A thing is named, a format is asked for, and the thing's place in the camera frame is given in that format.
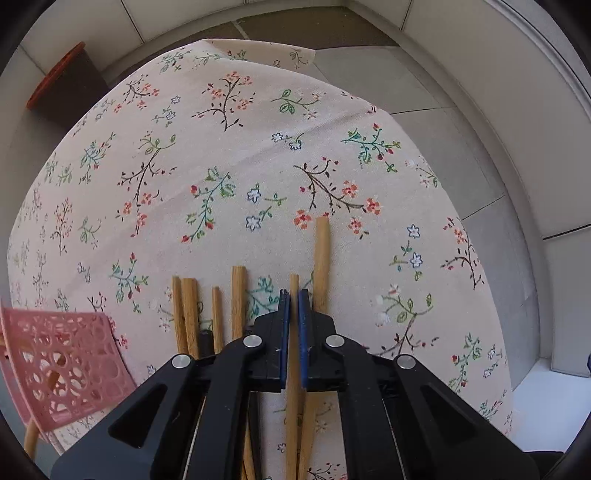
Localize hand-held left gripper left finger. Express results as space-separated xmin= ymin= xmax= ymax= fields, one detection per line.
xmin=50 ymin=288 xmax=293 ymax=480

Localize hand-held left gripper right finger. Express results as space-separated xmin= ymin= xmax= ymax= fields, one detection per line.
xmin=298 ymin=288 xmax=541 ymax=480

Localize pink perforated chopstick holder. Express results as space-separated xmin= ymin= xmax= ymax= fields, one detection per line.
xmin=0 ymin=302 xmax=138 ymax=457

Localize floral tablecloth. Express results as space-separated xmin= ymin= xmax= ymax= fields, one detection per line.
xmin=7 ymin=39 xmax=515 ymax=480

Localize brown trash bin orange rim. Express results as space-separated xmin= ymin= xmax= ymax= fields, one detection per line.
xmin=25 ymin=41 xmax=112 ymax=134

